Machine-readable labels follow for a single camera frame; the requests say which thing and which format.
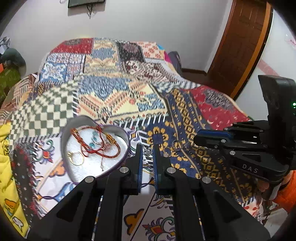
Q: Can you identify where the small silver ring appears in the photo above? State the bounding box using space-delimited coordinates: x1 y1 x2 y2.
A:
162 141 183 158

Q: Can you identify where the gold ring pair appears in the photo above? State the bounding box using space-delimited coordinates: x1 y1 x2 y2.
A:
67 151 85 166

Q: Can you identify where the red braided cord bracelet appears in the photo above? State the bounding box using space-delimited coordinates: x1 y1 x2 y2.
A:
70 125 122 159

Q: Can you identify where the right hand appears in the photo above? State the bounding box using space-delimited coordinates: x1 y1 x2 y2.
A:
257 171 293 200

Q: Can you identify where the yellow cartoon blanket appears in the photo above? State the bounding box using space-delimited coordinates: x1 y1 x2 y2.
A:
0 123 29 237

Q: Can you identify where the dark blue bag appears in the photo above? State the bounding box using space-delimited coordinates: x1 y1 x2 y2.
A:
168 51 183 76

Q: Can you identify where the brown wooden door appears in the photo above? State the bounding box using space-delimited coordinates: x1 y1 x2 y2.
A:
206 1 273 99

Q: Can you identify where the patchwork patterned bedspread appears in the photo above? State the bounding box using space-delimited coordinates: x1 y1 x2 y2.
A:
1 38 263 240

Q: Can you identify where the striped brown pillow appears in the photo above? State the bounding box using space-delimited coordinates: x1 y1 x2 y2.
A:
1 73 38 118

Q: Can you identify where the green storage box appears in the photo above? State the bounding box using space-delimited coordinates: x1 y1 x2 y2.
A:
0 66 21 102

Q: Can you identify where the pile of clothes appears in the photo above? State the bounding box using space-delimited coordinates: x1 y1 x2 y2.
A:
1 37 26 76

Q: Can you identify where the wall-mounted black screen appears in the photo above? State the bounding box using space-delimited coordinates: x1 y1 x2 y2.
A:
68 0 105 8

